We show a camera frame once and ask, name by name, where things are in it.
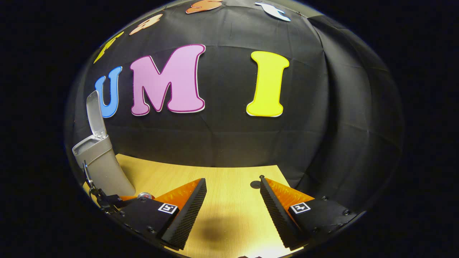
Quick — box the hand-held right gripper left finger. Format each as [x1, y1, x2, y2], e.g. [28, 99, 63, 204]
[120, 178, 207, 250]

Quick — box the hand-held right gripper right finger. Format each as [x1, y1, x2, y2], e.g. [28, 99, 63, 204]
[260, 177, 359, 250]

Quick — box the white desktop garbage bin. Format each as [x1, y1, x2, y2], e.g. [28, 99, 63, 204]
[72, 90, 137, 197]

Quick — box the wooden desktop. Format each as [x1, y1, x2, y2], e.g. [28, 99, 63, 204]
[83, 154, 305, 258]

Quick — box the black backdrop cloth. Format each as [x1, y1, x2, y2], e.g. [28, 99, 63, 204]
[65, 0, 405, 215]

